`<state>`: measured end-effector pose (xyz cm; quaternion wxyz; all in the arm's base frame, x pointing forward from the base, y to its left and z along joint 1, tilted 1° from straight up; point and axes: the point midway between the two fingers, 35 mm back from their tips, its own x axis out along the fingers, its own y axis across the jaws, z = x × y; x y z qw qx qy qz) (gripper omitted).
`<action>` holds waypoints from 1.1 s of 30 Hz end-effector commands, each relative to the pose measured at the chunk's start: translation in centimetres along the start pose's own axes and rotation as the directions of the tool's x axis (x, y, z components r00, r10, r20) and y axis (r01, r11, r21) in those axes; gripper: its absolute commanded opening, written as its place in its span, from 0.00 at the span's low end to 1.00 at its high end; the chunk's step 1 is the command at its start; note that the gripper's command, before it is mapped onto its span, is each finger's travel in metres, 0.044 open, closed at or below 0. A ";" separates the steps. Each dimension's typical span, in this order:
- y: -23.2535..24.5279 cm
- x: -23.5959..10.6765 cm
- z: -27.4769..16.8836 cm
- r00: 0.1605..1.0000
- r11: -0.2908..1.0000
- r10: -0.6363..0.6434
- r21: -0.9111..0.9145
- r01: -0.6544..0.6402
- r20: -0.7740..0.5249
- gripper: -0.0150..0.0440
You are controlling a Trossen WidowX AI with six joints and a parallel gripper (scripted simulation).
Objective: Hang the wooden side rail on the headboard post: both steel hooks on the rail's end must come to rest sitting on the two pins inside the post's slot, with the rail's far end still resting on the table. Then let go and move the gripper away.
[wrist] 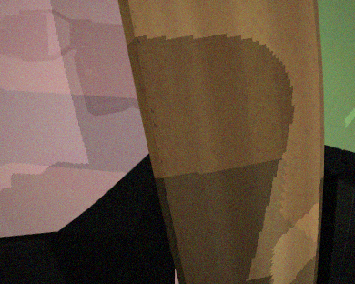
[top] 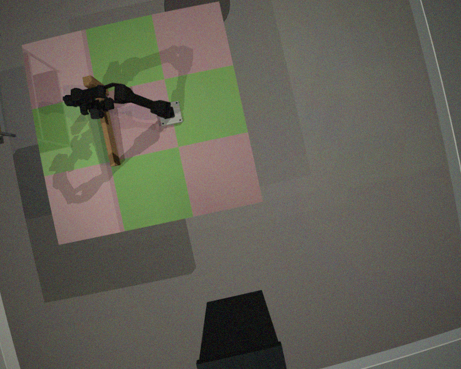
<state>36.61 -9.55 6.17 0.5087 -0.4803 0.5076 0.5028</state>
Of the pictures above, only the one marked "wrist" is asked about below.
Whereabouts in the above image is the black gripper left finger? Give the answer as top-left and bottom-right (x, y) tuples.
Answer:
(0, 155), (176, 284)

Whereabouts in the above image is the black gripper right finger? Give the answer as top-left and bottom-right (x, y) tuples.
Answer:
(316, 145), (355, 284)

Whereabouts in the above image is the brown wooden rail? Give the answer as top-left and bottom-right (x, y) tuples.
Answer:
(118, 0), (324, 284)

